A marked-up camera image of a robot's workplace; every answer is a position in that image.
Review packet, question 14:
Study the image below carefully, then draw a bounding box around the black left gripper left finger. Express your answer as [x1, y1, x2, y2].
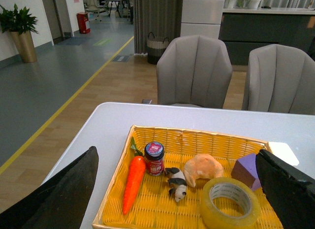
[0, 146, 99, 229]

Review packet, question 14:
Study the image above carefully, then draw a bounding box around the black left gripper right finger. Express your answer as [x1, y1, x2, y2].
[255, 149, 315, 229]

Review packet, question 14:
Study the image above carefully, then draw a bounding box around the clear packing tape roll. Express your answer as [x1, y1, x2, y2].
[200, 177, 260, 229]

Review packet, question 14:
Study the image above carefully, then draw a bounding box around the yellow woven basket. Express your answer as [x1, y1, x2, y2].
[92, 125, 269, 229]

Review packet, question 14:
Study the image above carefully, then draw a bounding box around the striped woven laundry basket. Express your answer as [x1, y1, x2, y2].
[147, 32, 169, 65]

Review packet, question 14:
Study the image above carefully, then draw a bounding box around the purple foam block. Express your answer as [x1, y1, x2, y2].
[231, 153, 261, 191]

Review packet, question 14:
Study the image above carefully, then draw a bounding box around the orange toy carrot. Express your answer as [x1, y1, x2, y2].
[123, 137, 146, 215]

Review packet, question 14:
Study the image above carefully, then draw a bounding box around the toy bread croissant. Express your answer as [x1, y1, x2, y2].
[183, 154, 224, 188]

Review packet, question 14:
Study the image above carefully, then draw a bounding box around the small red-label jar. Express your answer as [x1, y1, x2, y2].
[144, 141, 164, 176]

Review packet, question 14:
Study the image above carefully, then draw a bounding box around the toy panda figurine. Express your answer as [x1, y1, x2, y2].
[164, 167, 187, 202]

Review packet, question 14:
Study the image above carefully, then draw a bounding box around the right grey armchair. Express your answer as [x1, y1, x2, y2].
[242, 44, 315, 115]

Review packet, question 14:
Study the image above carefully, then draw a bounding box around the grey armchair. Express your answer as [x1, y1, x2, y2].
[157, 35, 232, 108]
[242, 44, 315, 115]

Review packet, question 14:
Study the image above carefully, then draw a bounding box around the left grey armchair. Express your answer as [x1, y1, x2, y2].
[157, 35, 232, 108]

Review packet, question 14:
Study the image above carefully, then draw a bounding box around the dark grey counter cabinet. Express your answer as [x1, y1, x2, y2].
[219, 8, 315, 65]

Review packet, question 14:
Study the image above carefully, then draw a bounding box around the potted plant gold vase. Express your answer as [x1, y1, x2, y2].
[0, 4, 38, 63]

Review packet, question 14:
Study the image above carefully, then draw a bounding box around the red box on floor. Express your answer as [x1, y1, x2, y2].
[76, 12, 91, 34]

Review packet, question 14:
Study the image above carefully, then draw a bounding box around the white potted plant left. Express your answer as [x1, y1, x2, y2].
[224, 0, 237, 9]

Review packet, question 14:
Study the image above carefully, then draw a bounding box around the grey curtain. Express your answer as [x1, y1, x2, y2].
[133, 0, 183, 54]

